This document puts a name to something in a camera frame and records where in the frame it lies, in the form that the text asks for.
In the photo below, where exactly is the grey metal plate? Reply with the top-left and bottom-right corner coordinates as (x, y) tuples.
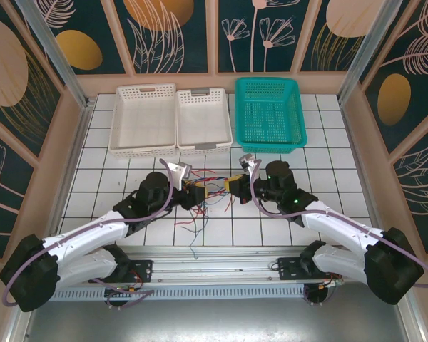
(6, 284), (425, 342)

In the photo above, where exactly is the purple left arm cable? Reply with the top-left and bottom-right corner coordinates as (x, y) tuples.
(3, 159), (175, 308)

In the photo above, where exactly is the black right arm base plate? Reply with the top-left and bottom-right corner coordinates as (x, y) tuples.
(277, 256), (307, 282)

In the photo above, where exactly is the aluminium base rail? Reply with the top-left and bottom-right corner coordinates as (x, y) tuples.
(49, 244), (347, 286)

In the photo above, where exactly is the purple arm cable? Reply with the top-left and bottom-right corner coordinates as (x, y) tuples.
(248, 160), (428, 289)
(3, 159), (175, 308)

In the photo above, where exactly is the aluminium side rail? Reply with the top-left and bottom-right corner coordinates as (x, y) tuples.
(44, 98), (96, 247)
(338, 98), (389, 236)

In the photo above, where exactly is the aluminium corner post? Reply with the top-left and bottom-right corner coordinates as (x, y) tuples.
(14, 0), (96, 110)
(337, 0), (404, 104)

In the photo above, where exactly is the white basket with grey handles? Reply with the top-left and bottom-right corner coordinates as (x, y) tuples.
(175, 86), (234, 157)

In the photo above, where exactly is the thin black wire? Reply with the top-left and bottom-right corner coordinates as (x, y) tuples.
(188, 204), (210, 220)

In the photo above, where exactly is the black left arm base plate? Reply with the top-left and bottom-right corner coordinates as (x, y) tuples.
(126, 259), (154, 283)

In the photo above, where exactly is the slotted grey cable duct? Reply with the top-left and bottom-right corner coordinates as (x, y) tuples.
(51, 287), (307, 302)

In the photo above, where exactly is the small board with coloured wires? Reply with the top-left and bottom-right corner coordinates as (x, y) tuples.
(106, 270), (146, 296)
(305, 272), (345, 304)

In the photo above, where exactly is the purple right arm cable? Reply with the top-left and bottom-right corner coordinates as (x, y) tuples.
(248, 160), (428, 289)

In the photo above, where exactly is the teal plastic basket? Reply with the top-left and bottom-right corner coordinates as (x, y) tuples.
(234, 77), (308, 155)

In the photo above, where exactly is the large white plastic basket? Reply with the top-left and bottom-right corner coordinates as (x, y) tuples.
(108, 83), (178, 159)

